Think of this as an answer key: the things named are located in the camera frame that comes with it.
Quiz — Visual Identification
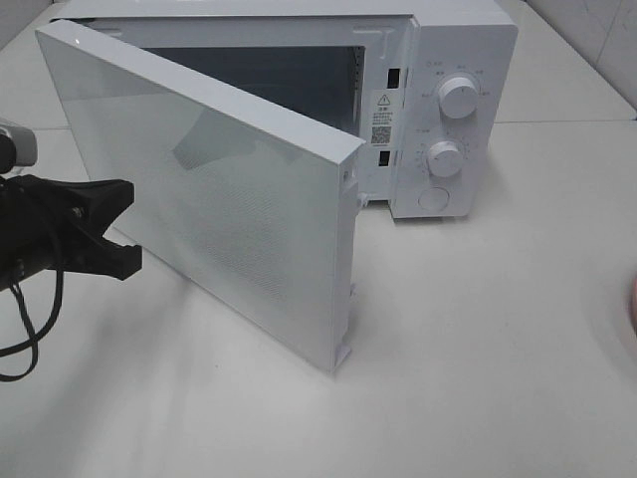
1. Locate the white microwave door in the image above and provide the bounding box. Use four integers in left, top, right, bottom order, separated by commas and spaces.
36, 20, 362, 372

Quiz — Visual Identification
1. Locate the upper white power knob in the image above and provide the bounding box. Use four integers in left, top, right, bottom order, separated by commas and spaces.
437, 74, 480, 120

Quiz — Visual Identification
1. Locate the white microwave oven body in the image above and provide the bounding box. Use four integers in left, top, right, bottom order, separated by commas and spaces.
45, 1, 518, 220

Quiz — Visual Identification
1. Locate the pink round plate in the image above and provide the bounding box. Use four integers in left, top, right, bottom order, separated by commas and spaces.
628, 279, 637, 331

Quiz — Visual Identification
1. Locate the round door release button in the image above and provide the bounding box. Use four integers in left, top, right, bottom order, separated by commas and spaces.
418, 187, 450, 213

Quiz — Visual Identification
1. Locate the white timer knob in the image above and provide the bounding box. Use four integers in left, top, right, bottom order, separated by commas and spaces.
427, 140, 464, 178

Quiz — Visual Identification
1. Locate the warning label sticker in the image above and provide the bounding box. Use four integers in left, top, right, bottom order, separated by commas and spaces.
369, 89, 399, 147

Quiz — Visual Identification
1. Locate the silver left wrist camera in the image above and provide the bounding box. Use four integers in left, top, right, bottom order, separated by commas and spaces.
1, 118, 38, 174

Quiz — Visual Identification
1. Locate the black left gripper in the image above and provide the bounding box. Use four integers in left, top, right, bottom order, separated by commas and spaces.
1, 174, 142, 282

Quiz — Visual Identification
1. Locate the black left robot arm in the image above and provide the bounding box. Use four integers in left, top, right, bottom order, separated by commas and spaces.
1, 174, 142, 290

